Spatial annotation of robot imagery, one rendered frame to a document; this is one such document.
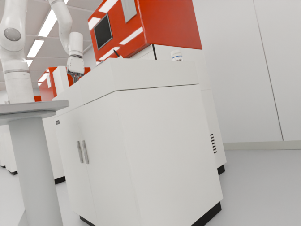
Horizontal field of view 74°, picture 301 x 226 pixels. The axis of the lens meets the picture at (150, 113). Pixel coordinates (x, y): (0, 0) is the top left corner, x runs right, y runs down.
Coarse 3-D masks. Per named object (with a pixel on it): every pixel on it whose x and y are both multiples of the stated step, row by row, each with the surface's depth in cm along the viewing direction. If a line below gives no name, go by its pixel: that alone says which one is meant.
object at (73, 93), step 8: (72, 88) 122; (80, 88) 113; (56, 96) 146; (64, 96) 134; (72, 96) 124; (80, 96) 115; (72, 104) 126; (80, 104) 117; (56, 112) 151; (64, 112) 138
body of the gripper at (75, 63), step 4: (72, 56) 126; (76, 56) 127; (80, 56) 128; (68, 60) 127; (72, 60) 126; (76, 60) 127; (80, 60) 129; (68, 64) 125; (72, 64) 125; (76, 64) 127; (80, 64) 129; (72, 68) 125; (76, 68) 127; (80, 68) 128; (76, 72) 127; (80, 72) 128
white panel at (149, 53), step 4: (152, 44) 155; (148, 48) 158; (152, 48) 155; (140, 52) 166; (144, 52) 162; (148, 52) 159; (152, 52) 155; (132, 56) 174; (136, 56) 170; (140, 56) 166; (144, 56) 163; (148, 56) 159; (152, 56) 156
